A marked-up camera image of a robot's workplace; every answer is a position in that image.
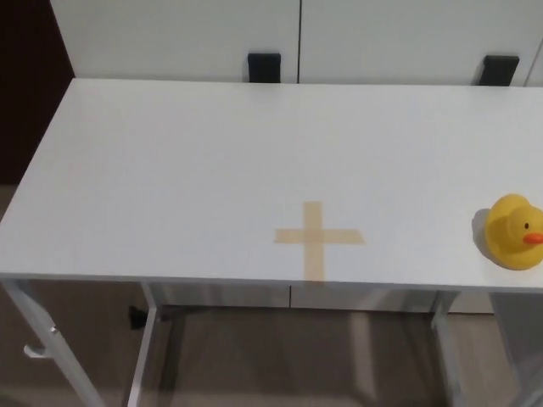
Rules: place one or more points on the white metal desk leg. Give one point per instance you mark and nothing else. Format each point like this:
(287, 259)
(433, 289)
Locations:
(51, 339)
(144, 352)
(442, 309)

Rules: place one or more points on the yellow rubber duck toy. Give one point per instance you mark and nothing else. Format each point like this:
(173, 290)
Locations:
(505, 237)

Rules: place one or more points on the white hook on leg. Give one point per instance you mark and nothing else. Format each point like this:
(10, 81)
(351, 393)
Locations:
(33, 352)

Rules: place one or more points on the black bracket block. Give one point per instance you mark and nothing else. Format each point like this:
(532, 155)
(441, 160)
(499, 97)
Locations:
(499, 71)
(264, 68)

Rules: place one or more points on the beige tape cross mark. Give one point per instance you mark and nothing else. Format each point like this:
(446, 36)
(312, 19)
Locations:
(314, 237)

